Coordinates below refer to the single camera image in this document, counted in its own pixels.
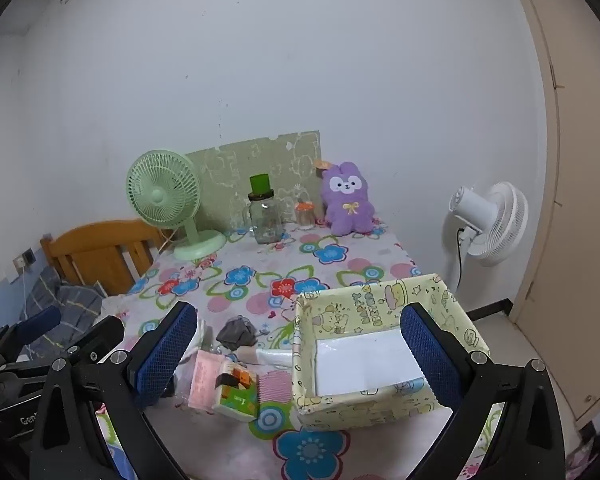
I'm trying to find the beige and white packet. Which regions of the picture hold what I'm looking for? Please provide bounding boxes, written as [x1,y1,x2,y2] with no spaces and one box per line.
[240,346,297,368]

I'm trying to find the pink packet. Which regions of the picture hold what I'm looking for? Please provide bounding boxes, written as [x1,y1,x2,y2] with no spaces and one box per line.
[189,351,228,411]

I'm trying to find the green desk fan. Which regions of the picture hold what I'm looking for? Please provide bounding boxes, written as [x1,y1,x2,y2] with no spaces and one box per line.
[126,149,227,262]

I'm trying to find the green patterned board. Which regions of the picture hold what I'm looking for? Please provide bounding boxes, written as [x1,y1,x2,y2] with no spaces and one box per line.
[185,131,326,233]

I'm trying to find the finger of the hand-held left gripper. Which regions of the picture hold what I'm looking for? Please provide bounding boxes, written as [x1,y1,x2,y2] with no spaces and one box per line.
[0,305,62,363]
[55,316,127,366]

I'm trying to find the purple plush bunny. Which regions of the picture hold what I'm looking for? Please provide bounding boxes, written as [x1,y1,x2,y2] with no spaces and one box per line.
[316,160,376,237]

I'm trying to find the grey plaid blanket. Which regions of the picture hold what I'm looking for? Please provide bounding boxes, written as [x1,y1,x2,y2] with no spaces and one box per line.
[17,265,106,361]

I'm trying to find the wooden chair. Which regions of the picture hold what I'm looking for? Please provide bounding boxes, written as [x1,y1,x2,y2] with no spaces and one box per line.
[40,219,168,297]

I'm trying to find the glass jar with green lid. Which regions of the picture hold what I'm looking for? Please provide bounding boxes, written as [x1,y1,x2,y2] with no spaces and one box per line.
[243,174,285,245]

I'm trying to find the white paper sheet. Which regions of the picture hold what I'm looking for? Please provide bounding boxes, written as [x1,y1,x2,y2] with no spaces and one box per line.
[316,332,426,397]

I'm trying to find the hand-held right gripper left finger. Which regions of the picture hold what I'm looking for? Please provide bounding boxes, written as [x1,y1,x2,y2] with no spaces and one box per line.
[29,301,199,480]

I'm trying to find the yellow cartoon print box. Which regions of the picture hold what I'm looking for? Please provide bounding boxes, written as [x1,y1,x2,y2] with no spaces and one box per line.
[292,273,491,431]

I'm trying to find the wall outlet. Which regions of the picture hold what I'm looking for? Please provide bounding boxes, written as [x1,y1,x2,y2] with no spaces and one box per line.
[12,247,37,271]

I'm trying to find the beige wardrobe door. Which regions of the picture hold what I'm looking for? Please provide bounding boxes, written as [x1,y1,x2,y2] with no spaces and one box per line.
[500,0,600,426]

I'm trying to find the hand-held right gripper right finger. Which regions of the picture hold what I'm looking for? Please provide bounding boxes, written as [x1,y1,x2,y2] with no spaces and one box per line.
[401,303,566,480]

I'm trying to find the green cartoon tissue packet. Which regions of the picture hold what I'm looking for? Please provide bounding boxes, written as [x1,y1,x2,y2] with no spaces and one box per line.
[214,362,260,420]

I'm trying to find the white standing fan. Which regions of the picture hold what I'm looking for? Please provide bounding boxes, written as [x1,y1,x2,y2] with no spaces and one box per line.
[449,181,529,306]

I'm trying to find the small swab jar orange lid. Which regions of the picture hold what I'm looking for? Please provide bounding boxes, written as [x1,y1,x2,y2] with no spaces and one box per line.
[295,200,316,231]

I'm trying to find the grey sock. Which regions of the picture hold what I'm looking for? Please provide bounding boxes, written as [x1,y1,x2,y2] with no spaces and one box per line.
[216,316,258,350]

